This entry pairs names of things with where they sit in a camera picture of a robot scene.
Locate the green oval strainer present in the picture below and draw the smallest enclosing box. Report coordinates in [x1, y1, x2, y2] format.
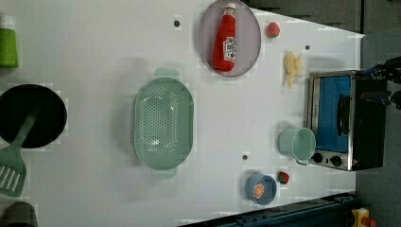
[131, 68, 194, 180]

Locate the red ketchup bottle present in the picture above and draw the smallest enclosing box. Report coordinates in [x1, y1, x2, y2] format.
[212, 3, 236, 72]

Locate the grey round plate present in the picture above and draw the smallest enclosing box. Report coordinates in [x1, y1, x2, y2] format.
[198, 0, 262, 77]

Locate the orange slice toy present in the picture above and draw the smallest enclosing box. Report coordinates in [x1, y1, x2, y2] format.
[253, 183, 265, 200]

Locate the blue small bowl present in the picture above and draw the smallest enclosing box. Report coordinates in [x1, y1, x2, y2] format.
[245, 173, 277, 205]

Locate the light green measuring cup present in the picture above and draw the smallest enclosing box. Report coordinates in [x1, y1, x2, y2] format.
[278, 128, 316, 166]

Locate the yellow toy banana peel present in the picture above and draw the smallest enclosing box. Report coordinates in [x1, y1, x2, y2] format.
[284, 52, 303, 88]

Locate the dark red toy strawberry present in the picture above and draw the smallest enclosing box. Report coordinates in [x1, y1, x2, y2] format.
[277, 171, 289, 184]

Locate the pale red toy strawberry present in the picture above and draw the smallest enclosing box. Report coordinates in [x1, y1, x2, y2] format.
[266, 22, 280, 39]

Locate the black round pot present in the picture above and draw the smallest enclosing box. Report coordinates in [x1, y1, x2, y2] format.
[0, 84, 67, 148]

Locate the black silver toaster oven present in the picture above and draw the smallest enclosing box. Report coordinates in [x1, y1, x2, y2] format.
[306, 70, 387, 171]

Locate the yellow red emergency button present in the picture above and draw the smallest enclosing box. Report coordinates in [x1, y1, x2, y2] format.
[352, 208, 377, 227]

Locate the green slotted spatula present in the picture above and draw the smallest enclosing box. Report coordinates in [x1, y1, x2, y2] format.
[0, 110, 38, 198]

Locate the green bottle white cap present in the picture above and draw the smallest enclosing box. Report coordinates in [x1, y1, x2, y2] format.
[0, 13, 19, 68]

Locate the grey cylindrical cup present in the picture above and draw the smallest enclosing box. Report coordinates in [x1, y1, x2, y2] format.
[0, 201, 39, 227]

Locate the blue metal frame rail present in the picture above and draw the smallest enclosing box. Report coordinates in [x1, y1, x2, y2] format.
[180, 193, 361, 227]

